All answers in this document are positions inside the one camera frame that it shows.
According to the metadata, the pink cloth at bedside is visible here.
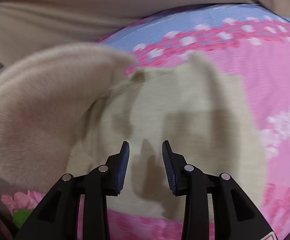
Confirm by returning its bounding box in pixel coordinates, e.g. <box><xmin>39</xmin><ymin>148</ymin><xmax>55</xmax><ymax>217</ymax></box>
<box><xmin>1</xmin><ymin>190</ymin><xmax>45</xmax><ymax>216</ymax></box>

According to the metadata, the beige curtain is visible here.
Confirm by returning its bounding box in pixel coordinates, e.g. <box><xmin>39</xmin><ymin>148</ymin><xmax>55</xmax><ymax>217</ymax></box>
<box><xmin>0</xmin><ymin>0</ymin><xmax>290</xmax><ymax>66</ymax></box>

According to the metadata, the pink floral bed sheet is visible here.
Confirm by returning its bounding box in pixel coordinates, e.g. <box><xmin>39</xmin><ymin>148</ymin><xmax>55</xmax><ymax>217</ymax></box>
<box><xmin>77</xmin><ymin>3</ymin><xmax>290</xmax><ymax>240</ymax></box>

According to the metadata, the cream sweater with black hearts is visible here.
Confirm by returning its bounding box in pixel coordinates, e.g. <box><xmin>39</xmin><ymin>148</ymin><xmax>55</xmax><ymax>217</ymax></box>
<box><xmin>0</xmin><ymin>43</ymin><xmax>266</xmax><ymax>220</ymax></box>

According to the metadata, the green object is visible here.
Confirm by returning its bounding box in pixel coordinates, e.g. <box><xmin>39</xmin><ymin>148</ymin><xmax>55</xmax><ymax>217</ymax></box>
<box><xmin>13</xmin><ymin>209</ymin><xmax>33</xmax><ymax>229</ymax></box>

